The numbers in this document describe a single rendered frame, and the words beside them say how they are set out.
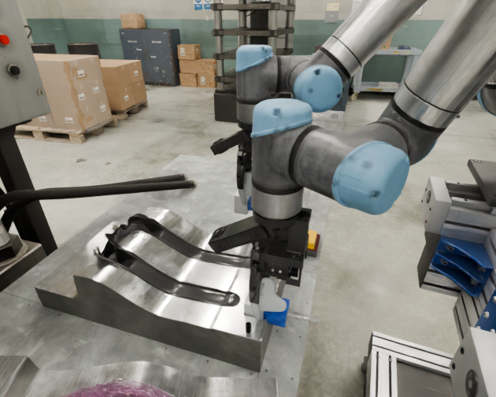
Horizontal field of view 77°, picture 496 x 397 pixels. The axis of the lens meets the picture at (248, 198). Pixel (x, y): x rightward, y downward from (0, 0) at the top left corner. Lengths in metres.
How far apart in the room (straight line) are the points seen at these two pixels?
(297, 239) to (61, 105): 4.15
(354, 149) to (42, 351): 0.67
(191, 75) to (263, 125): 7.00
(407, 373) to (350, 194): 1.17
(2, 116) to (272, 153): 0.93
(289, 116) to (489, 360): 0.38
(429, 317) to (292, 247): 1.55
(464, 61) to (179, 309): 0.56
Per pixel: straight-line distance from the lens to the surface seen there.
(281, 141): 0.38
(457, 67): 0.41
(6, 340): 0.83
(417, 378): 1.46
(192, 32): 7.71
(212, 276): 0.68
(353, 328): 1.78
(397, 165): 0.34
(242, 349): 0.61
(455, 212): 0.86
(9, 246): 1.05
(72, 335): 0.77
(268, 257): 0.48
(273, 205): 0.42
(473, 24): 0.40
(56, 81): 4.40
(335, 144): 0.35
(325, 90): 0.56
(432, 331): 1.93
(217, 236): 0.53
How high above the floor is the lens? 1.36
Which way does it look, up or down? 30 degrees down
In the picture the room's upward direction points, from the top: straight up
